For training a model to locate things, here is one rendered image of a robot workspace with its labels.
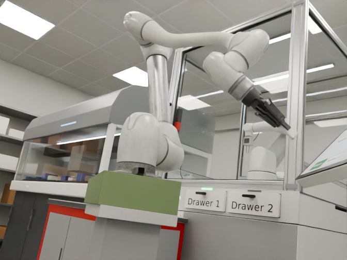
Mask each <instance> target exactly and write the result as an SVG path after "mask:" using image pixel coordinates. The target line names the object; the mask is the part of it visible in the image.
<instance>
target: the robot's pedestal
mask: <svg viewBox="0 0 347 260"><path fill-rule="evenodd" d="M85 213H86V214H89V215H93V216H96V221H95V224H94V229H93V235H92V240H91V245H90V250H89V255H88V260H156V259H157V252H158V247H159V240H160V233H161V225H163V226H171V227H177V220H178V216H176V215H169V214H161V213H155V212H148V211H143V210H136V209H129V208H123V207H115V206H108V205H102V204H92V203H87V204H86V208H85Z"/></svg>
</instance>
